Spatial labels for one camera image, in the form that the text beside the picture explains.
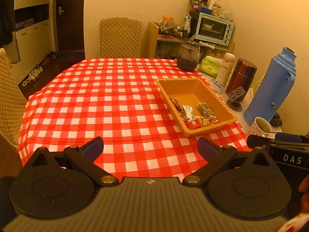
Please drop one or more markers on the plastic jar orange lid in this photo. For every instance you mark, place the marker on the plastic jar orange lid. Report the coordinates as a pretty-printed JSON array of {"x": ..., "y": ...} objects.
[{"x": 166, "y": 25}]

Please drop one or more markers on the brown metal thermos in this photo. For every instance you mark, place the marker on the brown metal thermos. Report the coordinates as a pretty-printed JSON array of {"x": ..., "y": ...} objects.
[{"x": 241, "y": 75}]

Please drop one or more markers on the small black object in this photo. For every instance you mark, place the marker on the small black object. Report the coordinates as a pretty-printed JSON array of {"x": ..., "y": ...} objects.
[{"x": 276, "y": 120}]

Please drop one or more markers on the blue thermos jug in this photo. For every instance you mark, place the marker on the blue thermos jug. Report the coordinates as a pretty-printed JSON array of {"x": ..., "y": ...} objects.
[{"x": 268, "y": 89}]

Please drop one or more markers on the clear grey black snack packet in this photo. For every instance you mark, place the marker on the clear grey black snack packet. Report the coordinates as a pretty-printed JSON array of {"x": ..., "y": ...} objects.
[{"x": 205, "y": 110}]

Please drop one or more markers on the yellow plastic tray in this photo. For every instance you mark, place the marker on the yellow plastic tray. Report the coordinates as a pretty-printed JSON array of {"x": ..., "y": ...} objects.
[{"x": 183, "y": 87}]

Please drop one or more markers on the white snack bag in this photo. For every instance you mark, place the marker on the white snack bag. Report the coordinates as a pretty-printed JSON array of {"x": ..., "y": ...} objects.
[{"x": 214, "y": 0}]

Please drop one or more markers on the grey phone stand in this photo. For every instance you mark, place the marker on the grey phone stand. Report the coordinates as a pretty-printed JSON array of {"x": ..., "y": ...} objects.
[{"x": 236, "y": 94}]

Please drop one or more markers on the dark hanging clothes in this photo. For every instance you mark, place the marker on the dark hanging clothes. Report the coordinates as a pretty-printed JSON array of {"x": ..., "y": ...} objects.
[{"x": 6, "y": 21}]

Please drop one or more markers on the beige quilted chair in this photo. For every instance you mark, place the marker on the beige quilted chair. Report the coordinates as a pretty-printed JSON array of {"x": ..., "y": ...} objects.
[
  {"x": 119, "y": 38},
  {"x": 10, "y": 96}
]

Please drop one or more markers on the red white printed snack packet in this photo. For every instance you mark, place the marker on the red white printed snack packet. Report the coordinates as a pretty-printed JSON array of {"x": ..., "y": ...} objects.
[{"x": 178, "y": 106}]

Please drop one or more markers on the clear jar of nuts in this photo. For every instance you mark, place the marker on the clear jar of nuts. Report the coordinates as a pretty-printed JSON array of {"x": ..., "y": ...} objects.
[{"x": 216, "y": 10}]

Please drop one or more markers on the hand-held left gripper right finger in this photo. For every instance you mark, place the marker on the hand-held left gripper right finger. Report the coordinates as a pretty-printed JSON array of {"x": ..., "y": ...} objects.
[{"x": 207, "y": 147}]

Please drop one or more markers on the white cabinet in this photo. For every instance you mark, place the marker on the white cabinet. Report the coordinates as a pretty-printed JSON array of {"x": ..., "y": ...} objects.
[{"x": 31, "y": 33}]

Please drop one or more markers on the light blue toaster oven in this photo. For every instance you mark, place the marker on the light blue toaster oven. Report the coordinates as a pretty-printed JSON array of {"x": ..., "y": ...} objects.
[{"x": 228, "y": 31}]

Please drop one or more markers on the green tissue pack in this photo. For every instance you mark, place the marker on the green tissue pack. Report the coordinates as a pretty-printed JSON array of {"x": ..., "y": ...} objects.
[{"x": 210, "y": 66}]

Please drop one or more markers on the person's right hand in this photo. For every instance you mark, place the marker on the person's right hand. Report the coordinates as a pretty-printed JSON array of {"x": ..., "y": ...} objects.
[{"x": 304, "y": 186}]

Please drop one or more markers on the white thermos bottle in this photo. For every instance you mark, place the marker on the white thermos bottle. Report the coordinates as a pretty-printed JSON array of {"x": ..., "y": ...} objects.
[{"x": 225, "y": 70}]

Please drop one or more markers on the silver foil snack packet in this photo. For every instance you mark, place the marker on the silver foil snack packet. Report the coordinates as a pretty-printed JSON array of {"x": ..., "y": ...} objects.
[{"x": 188, "y": 111}]

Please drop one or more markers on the dark door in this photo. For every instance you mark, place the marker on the dark door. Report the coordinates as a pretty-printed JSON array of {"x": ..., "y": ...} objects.
[{"x": 71, "y": 29}]

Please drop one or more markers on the white bowl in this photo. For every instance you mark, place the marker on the white bowl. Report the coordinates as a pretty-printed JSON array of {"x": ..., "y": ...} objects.
[{"x": 208, "y": 26}]

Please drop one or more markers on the row of shoes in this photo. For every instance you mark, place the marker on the row of shoes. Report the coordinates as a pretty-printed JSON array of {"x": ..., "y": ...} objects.
[{"x": 36, "y": 71}]

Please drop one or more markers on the white patterned mug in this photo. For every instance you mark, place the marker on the white patterned mug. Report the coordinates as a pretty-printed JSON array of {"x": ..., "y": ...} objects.
[{"x": 256, "y": 130}]

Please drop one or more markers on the red white cloth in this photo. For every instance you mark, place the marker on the red white cloth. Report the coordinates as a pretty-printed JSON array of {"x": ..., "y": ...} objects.
[{"x": 294, "y": 224}]

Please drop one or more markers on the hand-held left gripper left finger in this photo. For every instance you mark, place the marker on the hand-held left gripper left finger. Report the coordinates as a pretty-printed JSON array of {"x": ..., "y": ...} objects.
[{"x": 93, "y": 147}]

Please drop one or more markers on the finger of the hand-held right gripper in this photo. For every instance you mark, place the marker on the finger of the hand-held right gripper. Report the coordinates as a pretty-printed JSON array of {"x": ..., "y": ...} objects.
[
  {"x": 259, "y": 142},
  {"x": 289, "y": 137}
]

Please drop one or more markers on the blue box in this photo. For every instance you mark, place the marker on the blue box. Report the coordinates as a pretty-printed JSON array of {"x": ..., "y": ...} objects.
[{"x": 205, "y": 10}]

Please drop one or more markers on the red white checkered tablecloth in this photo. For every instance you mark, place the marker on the red white checkered tablecloth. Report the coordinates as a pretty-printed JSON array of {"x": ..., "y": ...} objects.
[{"x": 96, "y": 113}]

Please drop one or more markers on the yellow candy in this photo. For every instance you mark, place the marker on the yellow candy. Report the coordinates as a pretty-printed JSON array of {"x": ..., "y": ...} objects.
[{"x": 209, "y": 121}]

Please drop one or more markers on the wooden shelf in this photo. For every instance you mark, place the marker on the wooden shelf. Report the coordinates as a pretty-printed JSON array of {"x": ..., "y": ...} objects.
[{"x": 152, "y": 38}]

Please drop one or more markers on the yellowish plastic bag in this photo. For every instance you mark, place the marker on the yellowish plastic bag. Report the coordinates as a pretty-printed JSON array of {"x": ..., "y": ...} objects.
[{"x": 257, "y": 85}]

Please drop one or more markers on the clear green snack bag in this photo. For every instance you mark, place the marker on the clear green snack bag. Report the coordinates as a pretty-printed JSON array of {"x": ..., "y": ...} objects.
[{"x": 187, "y": 24}]

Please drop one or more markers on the clear plastic bag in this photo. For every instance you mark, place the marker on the clear plastic bag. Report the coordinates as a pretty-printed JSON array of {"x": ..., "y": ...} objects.
[{"x": 227, "y": 13}]

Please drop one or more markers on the blue white small pack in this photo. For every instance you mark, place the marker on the blue white small pack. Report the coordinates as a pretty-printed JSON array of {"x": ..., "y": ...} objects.
[{"x": 216, "y": 84}]

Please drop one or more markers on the dark glass jar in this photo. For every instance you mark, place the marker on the dark glass jar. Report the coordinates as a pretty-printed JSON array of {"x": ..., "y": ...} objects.
[{"x": 188, "y": 58}]

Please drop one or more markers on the red rectangular snack packet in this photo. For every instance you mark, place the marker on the red rectangular snack packet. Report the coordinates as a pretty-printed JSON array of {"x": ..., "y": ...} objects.
[{"x": 193, "y": 124}]

